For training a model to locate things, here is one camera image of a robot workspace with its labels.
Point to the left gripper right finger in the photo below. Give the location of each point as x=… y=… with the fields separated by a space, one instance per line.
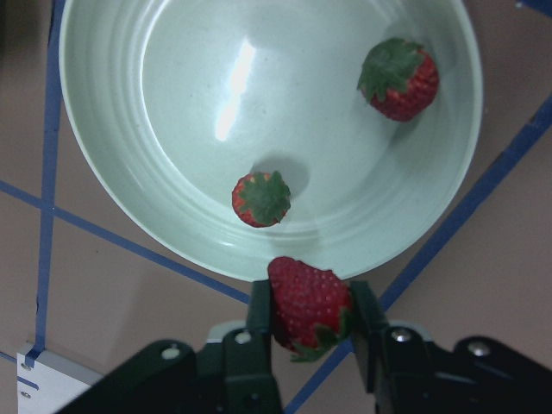
x=393 y=359

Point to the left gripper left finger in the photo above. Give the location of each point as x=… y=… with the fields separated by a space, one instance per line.
x=249 y=383

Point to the red strawberry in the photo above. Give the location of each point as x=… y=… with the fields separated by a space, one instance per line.
x=399 y=79
x=312 y=309

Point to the light green plate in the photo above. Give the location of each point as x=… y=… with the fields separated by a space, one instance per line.
x=173 y=101

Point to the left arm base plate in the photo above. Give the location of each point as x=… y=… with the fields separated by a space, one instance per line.
x=50 y=382

